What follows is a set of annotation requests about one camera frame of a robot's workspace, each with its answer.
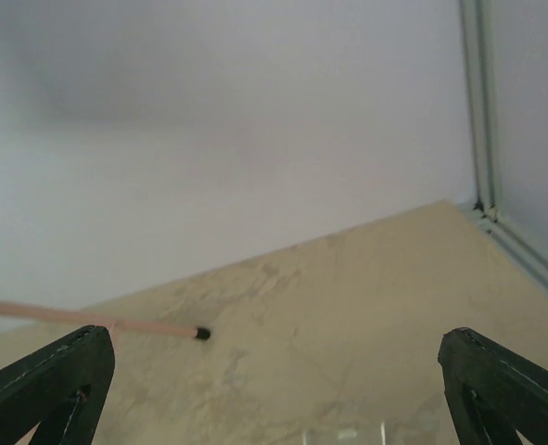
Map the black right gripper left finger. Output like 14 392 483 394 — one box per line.
0 325 115 444

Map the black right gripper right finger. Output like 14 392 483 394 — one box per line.
438 327 548 444

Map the clear plastic metronome cover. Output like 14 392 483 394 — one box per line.
300 421 388 445

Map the pink music stand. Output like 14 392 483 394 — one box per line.
0 300 211 341

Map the aluminium right corner frame post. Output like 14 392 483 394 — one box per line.
459 1 548 294

